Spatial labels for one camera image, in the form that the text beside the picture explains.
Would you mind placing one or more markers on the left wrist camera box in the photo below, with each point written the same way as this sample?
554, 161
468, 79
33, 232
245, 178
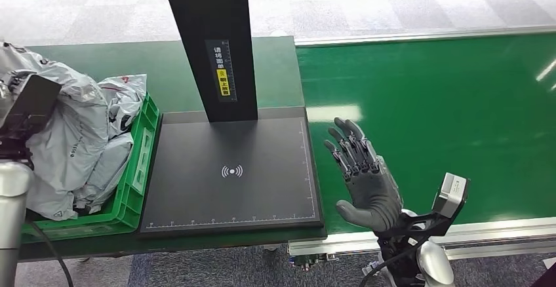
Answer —
32, 105

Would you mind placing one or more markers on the green conveyor belt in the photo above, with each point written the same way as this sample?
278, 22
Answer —
456, 115

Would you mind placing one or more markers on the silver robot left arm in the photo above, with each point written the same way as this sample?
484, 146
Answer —
13, 215

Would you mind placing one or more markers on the plain grey crumpled bag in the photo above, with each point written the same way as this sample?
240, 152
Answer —
108, 168

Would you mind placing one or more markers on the grey plastic courier bag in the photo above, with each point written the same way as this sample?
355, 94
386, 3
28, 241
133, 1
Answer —
74, 137

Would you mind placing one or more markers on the dark green table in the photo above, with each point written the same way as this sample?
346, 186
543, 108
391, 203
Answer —
130, 59

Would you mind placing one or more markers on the black inbound scanner machine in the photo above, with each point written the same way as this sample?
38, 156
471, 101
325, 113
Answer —
230, 176

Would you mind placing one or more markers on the aluminium conveyor rail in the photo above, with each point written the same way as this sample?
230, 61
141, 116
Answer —
412, 36
499, 233

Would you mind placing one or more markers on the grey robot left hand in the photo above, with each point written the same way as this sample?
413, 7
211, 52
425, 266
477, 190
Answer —
9, 86

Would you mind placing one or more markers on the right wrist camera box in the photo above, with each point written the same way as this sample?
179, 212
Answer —
451, 194

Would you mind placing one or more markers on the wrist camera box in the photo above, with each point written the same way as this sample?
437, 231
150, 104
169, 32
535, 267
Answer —
451, 194
32, 105

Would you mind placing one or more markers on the metal connector under conveyor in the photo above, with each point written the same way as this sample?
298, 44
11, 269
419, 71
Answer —
312, 261

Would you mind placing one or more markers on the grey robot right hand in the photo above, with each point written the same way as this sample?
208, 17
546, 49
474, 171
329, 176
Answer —
373, 194

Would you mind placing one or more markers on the green plastic crate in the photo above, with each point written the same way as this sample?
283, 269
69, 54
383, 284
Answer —
139, 159

